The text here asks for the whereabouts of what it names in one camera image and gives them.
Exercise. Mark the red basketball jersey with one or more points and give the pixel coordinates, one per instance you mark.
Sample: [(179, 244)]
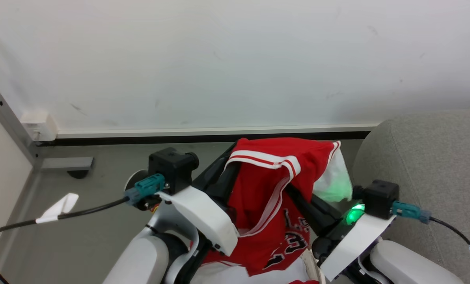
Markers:
[(266, 197)]

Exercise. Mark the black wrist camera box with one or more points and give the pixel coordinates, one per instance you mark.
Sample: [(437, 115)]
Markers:
[(174, 165), (381, 199)]

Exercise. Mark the white thin garment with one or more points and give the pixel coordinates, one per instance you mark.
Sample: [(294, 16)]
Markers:
[(333, 179)]

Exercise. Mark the grey metal frame leg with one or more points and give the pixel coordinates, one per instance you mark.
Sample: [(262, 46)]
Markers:
[(18, 130)]

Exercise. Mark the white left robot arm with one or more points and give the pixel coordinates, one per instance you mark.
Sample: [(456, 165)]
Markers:
[(140, 260)]

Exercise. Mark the black caster wheel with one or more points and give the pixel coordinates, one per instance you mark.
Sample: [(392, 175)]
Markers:
[(78, 173)]

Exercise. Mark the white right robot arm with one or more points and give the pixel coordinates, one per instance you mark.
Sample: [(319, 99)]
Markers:
[(410, 265)]

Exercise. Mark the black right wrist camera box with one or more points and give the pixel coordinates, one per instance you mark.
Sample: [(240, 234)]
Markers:
[(381, 199)]

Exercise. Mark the white wall socket box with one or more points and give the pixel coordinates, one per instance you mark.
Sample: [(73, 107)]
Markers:
[(40, 126)]

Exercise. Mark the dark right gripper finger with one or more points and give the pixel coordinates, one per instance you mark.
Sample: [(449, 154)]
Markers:
[(308, 211), (333, 207)]

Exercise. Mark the grey fabric sofa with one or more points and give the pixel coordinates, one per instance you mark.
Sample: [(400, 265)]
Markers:
[(428, 165)]

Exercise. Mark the pale white garment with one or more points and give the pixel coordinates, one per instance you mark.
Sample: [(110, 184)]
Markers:
[(235, 275)]

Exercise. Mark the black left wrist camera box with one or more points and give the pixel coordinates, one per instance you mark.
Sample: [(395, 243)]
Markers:
[(174, 165)]

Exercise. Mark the white laundry basket, tan rim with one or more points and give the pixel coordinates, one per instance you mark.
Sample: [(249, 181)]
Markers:
[(312, 268)]

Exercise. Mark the white and black baseboard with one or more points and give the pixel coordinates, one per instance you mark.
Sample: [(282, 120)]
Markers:
[(211, 134)]

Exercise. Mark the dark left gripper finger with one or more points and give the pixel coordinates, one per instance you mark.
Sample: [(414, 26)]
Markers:
[(215, 167), (226, 185)]

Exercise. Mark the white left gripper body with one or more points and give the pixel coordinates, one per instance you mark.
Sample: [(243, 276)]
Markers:
[(207, 219)]

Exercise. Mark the white right gripper body, green band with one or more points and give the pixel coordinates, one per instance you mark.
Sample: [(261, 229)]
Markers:
[(355, 238)]

